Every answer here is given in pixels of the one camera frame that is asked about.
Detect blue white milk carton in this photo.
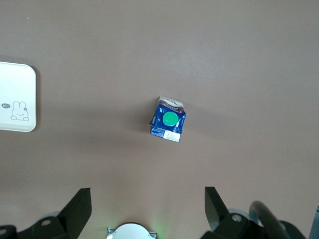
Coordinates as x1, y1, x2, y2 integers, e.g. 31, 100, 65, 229
149, 96, 187, 143

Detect cream rabbit print tray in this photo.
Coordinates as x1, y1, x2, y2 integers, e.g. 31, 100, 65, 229
0, 61, 37, 132

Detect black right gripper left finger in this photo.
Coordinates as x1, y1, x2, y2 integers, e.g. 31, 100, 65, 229
0, 188, 93, 239

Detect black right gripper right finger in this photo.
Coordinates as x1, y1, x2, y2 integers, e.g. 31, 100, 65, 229
200, 186, 306, 239

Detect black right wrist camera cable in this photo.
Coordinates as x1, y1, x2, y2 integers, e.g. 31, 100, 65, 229
249, 200, 287, 239

